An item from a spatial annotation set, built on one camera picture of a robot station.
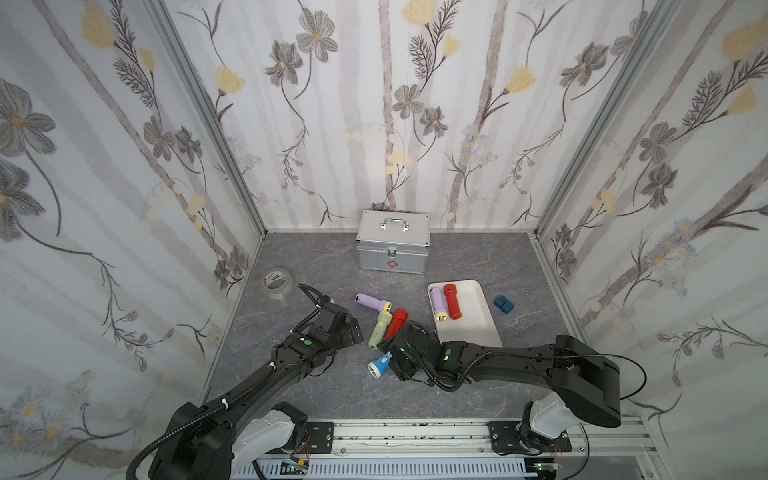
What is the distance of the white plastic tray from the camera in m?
0.93

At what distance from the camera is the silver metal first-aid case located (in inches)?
39.5

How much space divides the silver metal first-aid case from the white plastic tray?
121mm
